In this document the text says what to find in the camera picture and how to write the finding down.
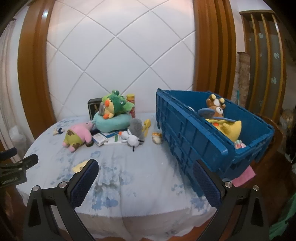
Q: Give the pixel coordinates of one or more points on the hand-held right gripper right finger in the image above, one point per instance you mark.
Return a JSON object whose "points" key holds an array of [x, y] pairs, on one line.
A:
{"points": [[207, 185]]}

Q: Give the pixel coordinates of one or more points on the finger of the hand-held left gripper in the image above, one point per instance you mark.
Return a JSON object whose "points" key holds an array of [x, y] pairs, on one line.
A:
{"points": [[27, 161], [8, 154]]}

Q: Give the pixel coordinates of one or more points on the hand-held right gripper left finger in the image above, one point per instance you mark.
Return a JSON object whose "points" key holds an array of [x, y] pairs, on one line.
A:
{"points": [[84, 183]]}

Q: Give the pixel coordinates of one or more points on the blue plastic crate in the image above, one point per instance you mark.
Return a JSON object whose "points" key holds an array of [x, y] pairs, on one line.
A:
{"points": [[185, 134]]}

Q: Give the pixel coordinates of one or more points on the teal neck pillow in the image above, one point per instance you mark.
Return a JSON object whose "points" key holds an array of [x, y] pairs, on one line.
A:
{"points": [[115, 122]]}

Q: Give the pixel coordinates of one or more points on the yellow duck plush green hood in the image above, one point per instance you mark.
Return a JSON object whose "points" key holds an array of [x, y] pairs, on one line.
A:
{"points": [[108, 107]]}

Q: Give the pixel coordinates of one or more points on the yellow card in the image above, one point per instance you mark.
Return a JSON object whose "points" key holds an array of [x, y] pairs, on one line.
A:
{"points": [[78, 168]]}

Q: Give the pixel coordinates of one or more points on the pink cloth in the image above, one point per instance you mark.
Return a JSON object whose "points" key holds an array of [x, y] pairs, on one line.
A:
{"points": [[245, 176]]}

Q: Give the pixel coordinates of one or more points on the small white carton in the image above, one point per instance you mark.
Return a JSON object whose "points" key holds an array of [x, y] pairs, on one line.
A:
{"points": [[99, 139]]}

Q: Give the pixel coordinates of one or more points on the pink star plush toy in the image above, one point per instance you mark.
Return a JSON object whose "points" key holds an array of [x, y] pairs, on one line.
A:
{"points": [[79, 135]]}

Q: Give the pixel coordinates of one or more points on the pink patterned small item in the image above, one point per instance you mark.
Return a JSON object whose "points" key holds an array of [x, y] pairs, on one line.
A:
{"points": [[239, 144]]}

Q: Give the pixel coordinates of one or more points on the yellow plush toy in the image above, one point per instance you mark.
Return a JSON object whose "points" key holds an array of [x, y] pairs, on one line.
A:
{"points": [[233, 131]]}

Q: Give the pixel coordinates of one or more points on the small white plush toy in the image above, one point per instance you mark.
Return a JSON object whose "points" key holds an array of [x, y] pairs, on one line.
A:
{"points": [[133, 140]]}

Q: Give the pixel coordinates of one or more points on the small orange white plush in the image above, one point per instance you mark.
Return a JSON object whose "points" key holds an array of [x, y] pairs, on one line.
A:
{"points": [[157, 138]]}

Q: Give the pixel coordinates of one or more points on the brown bear plush toy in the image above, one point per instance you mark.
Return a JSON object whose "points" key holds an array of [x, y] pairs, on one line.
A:
{"points": [[216, 111]]}

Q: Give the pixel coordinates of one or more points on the black gift box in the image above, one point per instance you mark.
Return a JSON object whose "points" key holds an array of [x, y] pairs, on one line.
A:
{"points": [[93, 109]]}

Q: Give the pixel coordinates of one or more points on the grey plush toy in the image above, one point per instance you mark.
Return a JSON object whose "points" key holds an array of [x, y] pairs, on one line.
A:
{"points": [[136, 126]]}

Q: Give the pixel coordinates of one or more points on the yellow plastic toy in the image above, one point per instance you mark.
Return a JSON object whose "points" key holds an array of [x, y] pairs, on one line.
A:
{"points": [[147, 124]]}

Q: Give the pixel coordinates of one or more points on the green cloth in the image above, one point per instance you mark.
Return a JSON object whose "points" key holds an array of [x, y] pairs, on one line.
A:
{"points": [[284, 222]]}

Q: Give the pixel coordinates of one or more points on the yellow red snack canister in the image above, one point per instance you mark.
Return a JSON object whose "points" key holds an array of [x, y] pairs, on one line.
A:
{"points": [[131, 98]]}

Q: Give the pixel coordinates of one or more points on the rolled patterned mat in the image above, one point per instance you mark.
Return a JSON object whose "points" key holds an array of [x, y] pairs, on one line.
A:
{"points": [[244, 76]]}

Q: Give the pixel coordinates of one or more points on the wooden slatted partition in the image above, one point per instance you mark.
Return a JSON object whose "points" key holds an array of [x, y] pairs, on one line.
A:
{"points": [[256, 58]]}

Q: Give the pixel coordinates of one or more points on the brown wooden wall column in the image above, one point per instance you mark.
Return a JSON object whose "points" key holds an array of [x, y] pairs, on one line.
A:
{"points": [[212, 46], [32, 69]]}

